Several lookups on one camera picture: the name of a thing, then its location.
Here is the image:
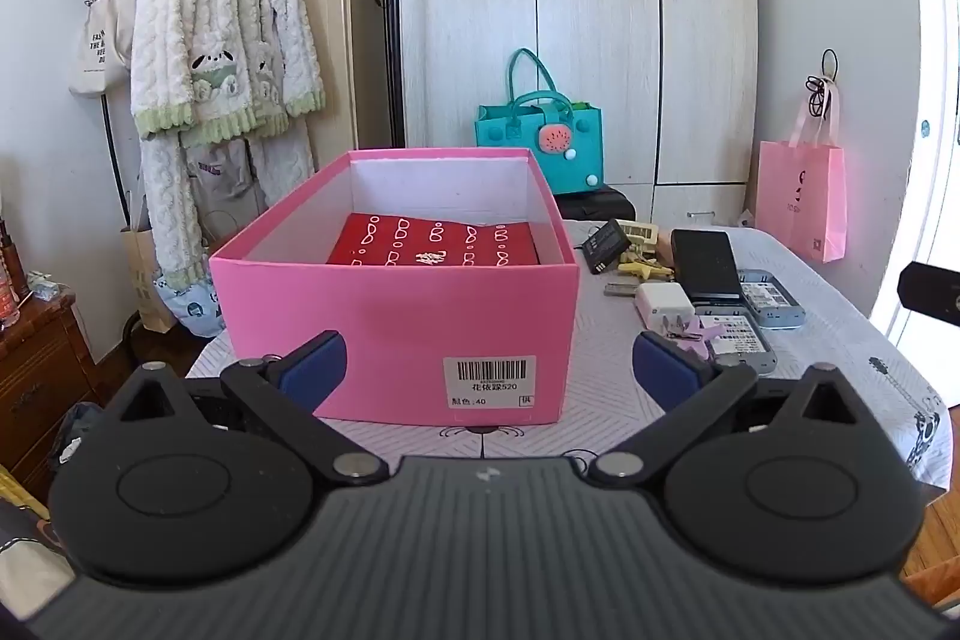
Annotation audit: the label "blue white plastic bag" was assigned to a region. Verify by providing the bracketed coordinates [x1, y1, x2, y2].
[154, 269, 224, 339]

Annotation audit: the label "black battery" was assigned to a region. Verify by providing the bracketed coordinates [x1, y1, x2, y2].
[582, 218, 633, 275]

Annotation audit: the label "white canvas tote bag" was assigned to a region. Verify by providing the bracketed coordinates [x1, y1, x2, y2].
[69, 0, 143, 100]

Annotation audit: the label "grey printed garment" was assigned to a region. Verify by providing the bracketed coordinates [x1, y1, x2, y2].
[184, 136, 263, 236]

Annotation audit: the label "grey pocket router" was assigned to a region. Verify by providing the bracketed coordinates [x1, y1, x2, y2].
[694, 308, 777, 377]
[736, 269, 807, 330]

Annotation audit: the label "black suitcase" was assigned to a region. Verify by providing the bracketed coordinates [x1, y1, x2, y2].
[553, 184, 637, 223]

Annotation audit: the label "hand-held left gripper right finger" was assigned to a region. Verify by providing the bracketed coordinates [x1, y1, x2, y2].
[586, 330, 875, 489]

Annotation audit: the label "purple star clip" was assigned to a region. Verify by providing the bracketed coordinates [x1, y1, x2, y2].
[671, 316, 725, 360]

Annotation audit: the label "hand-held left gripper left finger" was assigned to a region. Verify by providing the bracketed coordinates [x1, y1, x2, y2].
[105, 330, 391, 487]

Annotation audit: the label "white charger plug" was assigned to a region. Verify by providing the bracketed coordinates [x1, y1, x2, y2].
[634, 281, 698, 337]

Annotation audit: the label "teal felt handbag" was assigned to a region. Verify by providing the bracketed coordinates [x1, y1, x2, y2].
[474, 47, 605, 196]

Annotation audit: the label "black tripod stand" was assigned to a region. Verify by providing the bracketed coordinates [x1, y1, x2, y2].
[365, 0, 406, 148]

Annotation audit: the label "black hair ties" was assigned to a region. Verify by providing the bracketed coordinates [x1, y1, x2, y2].
[806, 49, 839, 120]

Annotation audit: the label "black power bank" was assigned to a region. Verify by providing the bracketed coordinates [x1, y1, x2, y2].
[670, 228, 743, 304]

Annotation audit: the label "small brown paper bag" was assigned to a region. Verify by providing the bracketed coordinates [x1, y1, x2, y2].
[120, 197, 181, 333]

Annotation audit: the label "pink cardboard box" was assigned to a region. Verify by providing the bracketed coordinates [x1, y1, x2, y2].
[208, 146, 580, 425]

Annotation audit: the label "yellow woven mat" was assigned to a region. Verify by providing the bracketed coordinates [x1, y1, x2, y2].
[0, 460, 53, 521]

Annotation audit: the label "brown wooden cabinet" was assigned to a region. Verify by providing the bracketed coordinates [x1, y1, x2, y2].
[0, 291, 102, 506]

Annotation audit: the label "pink paper shopping bag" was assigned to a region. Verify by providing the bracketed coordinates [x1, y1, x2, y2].
[754, 77, 848, 265]

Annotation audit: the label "red patterned cloth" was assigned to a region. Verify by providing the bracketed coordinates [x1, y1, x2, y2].
[328, 212, 542, 267]

